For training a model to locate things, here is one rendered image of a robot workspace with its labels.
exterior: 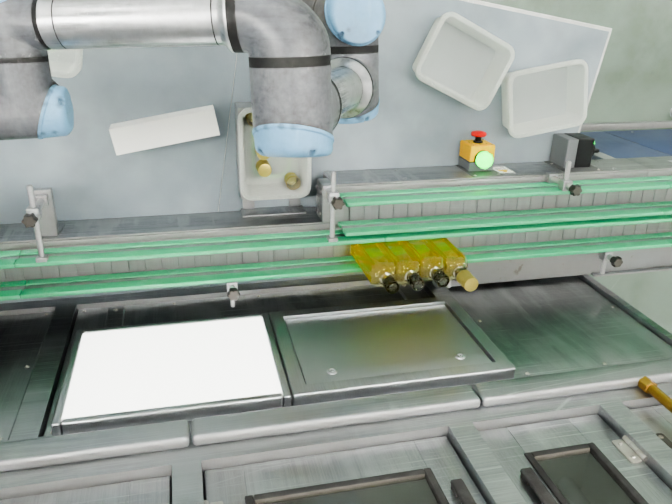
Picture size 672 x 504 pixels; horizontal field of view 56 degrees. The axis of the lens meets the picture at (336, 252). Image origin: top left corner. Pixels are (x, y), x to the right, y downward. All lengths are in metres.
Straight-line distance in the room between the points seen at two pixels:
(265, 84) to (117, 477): 0.69
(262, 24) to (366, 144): 0.84
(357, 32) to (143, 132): 0.56
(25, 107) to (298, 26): 0.41
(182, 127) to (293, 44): 0.70
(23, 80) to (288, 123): 0.38
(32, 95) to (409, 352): 0.87
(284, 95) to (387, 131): 0.82
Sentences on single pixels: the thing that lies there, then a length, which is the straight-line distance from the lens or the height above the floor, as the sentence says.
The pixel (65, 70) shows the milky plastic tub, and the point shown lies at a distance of 1.35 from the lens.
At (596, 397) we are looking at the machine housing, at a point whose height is 1.41.
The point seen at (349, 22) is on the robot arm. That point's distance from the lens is 1.28.
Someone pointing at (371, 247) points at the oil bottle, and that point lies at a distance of 1.52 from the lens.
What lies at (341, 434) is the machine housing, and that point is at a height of 1.41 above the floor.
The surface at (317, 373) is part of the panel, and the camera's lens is 1.32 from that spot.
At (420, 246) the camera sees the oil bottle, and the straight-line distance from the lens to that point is 1.53.
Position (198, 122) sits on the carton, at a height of 0.81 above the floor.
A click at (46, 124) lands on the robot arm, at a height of 1.32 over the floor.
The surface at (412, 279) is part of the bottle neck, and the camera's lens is 1.41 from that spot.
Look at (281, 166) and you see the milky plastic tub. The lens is 1.62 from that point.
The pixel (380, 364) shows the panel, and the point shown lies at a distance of 1.35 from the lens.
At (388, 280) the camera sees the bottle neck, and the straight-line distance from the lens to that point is 1.39.
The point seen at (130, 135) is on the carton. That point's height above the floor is 0.81.
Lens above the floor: 2.32
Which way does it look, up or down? 63 degrees down
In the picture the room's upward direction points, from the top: 149 degrees clockwise
